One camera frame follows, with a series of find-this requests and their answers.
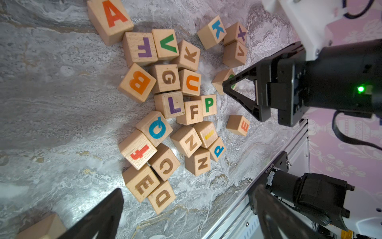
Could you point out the brown K letter block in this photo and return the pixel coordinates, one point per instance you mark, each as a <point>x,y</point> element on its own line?
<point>189,56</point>

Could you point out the blue P letter block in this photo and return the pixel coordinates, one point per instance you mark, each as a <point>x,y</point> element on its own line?
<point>217,149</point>

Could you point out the brown E letter block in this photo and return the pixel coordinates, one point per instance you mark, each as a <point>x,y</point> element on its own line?
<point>140,182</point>

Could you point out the red f letter block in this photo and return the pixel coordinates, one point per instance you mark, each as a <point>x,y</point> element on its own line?
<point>137,149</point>

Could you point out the green P letter block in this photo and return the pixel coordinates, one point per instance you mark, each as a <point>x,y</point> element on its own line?
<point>209,104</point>

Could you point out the orange U letter block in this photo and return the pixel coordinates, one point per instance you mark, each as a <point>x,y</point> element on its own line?
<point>190,82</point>

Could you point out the brown F letter block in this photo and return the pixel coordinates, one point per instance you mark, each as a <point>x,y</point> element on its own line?
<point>193,113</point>

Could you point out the lower brown N letter block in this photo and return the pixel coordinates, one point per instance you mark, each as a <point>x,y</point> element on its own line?
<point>199,163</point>

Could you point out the brown V letter block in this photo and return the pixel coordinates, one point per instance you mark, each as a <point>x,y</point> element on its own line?
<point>235,55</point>

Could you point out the purple L letter block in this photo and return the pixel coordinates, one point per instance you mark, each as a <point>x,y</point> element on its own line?
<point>170,104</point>

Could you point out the brown C letter block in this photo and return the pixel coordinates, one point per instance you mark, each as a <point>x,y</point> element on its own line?
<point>164,162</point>

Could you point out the aluminium rail frame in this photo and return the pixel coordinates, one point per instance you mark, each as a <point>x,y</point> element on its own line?
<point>239,221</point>

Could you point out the red A letter block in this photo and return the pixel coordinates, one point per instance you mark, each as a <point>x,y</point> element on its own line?
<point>110,19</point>

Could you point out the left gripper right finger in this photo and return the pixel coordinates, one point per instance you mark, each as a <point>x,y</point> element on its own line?
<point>275,219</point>

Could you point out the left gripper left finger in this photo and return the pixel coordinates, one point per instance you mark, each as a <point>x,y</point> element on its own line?
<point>101,222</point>

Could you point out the blue Q letter block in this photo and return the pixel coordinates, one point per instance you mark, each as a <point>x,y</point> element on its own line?
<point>155,127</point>

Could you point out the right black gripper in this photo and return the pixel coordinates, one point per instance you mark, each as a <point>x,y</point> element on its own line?
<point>276,79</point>

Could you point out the purple F letter block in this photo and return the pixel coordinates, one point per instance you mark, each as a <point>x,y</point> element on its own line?
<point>139,48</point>

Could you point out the yellow I letter block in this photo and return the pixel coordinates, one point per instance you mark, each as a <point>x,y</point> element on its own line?
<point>207,132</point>

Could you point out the orange B letter block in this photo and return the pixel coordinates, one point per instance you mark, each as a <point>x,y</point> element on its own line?
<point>137,84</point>

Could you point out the upper brown N letter block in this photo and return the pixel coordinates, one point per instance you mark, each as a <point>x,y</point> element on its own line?
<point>186,140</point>

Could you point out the purple R letter block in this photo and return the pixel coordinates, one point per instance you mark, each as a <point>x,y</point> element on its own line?
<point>49,228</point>

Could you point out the brown D letter block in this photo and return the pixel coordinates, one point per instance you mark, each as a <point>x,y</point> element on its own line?
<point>162,197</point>

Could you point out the orange E letter block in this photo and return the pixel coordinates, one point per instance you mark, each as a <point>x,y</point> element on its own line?
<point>238,124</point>

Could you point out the green D letter block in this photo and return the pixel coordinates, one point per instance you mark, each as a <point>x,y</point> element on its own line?
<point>220,78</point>

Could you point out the green V letter block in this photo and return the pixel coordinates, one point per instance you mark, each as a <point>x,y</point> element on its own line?
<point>166,44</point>

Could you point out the purple X letter block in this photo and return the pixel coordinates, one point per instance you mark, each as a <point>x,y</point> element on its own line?
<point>236,32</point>

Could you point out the blue K letter block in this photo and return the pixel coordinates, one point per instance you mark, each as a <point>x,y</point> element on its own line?
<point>213,33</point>

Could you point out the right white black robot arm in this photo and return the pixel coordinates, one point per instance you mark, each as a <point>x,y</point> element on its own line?
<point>312,73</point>

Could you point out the brown n letter block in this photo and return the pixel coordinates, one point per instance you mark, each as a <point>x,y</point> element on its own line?
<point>199,163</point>
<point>186,140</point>

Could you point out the brown G letter block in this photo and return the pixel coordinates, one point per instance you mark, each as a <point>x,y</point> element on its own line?
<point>167,77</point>

